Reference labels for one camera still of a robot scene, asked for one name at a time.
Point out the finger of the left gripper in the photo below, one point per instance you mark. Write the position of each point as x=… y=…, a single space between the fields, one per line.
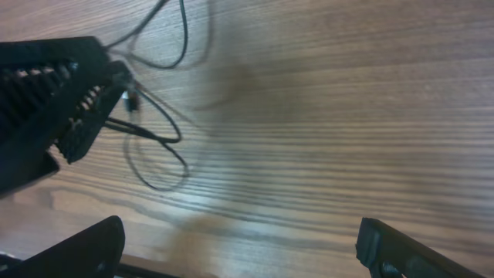
x=92 y=112
x=42 y=81

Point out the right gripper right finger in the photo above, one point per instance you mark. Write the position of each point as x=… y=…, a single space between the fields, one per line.
x=387 y=252

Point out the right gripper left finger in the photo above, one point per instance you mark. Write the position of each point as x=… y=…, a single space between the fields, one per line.
x=93 y=252

